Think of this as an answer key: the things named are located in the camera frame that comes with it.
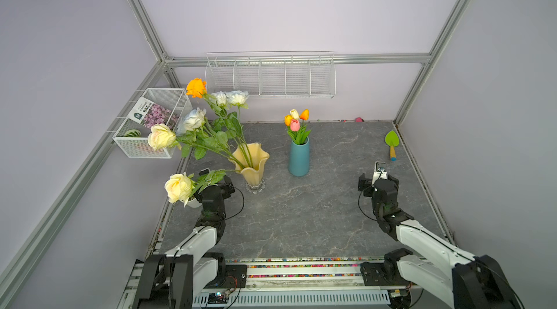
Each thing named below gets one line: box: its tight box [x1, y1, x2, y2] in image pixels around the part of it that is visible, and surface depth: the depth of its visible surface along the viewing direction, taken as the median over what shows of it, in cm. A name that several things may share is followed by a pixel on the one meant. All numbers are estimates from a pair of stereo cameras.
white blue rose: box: [176, 107, 207, 136], surface depth 68 cm
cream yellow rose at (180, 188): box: [164, 169, 242, 208], surface depth 53 cm
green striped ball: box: [124, 129, 142, 138], surface depth 72 cm
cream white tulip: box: [289, 108, 300, 120], surface depth 82 cm
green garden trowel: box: [384, 129, 400, 162], surface depth 114 cm
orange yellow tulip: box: [299, 108, 310, 122], surface depth 84 cm
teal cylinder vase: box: [288, 137, 310, 177], surface depth 91 cm
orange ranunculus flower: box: [186, 77, 251, 169], surface depth 72 cm
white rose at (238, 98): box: [226, 89, 252, 169], surface depth 78 cm
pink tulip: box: [290, 118, 301, 133], surface depth 77 cm
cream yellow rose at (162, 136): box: [147, 123, 245, 170], surface depth 58 cm
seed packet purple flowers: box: [126, 97, 180, 130], surface depth 75 cm
